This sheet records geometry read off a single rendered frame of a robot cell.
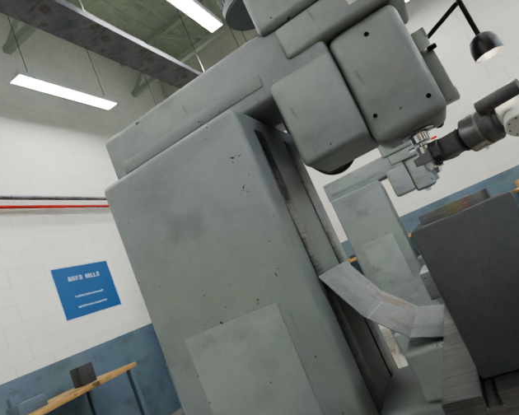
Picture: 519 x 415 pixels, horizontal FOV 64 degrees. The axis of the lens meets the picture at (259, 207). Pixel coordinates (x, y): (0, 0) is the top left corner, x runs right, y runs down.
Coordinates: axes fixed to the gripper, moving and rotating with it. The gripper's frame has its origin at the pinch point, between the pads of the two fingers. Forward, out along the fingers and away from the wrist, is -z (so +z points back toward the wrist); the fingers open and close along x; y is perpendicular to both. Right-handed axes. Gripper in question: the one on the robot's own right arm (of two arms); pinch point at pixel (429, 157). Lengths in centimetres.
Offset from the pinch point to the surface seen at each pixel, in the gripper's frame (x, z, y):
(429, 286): 15.0, -8.1, 29.2
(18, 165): -31, -475, -243
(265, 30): 21, -15, -50
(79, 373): -2, -394, 19
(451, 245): 60, 24, 18
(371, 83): 10.9, 0.7, -22.4
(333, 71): 15.5, -4.8, -30.1
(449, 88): -3.0, 11.4, -13.4
